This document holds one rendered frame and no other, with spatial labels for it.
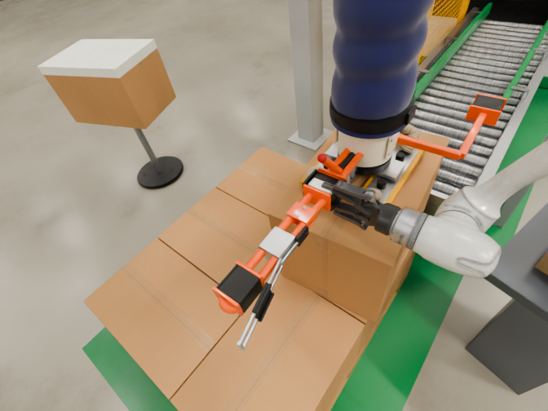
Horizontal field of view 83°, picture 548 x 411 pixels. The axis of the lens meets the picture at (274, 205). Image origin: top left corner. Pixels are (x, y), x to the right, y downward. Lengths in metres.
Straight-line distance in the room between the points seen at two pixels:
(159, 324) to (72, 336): 0.98
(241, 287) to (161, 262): 0.88
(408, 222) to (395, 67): 0.35
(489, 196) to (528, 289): 0.44
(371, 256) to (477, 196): 0.29
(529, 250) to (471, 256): 0.57
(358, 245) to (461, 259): 0.28
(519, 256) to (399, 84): 0.71
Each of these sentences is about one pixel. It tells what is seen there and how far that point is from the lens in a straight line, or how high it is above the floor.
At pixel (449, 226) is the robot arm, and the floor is 1.13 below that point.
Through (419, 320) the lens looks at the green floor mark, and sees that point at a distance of 1.89.
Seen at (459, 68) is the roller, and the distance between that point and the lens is 2.71.
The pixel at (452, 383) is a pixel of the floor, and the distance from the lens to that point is 1.83.
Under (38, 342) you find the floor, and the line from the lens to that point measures 2.40.
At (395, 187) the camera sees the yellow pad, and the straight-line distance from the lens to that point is 1.04.
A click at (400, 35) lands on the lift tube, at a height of 1.41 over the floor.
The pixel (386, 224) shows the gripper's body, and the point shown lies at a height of 1.10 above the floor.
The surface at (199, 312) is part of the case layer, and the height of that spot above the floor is 0.54.
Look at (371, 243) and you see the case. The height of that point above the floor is 0.94.
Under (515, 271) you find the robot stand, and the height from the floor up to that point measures 0.75.
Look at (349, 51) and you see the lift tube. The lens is 0.80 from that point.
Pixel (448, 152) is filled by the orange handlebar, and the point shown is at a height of 1.09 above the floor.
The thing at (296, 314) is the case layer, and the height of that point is 0.54.
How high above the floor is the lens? 1.69
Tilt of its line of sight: 48 degrees down
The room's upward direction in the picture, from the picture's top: 11 degrees counter-clockwise
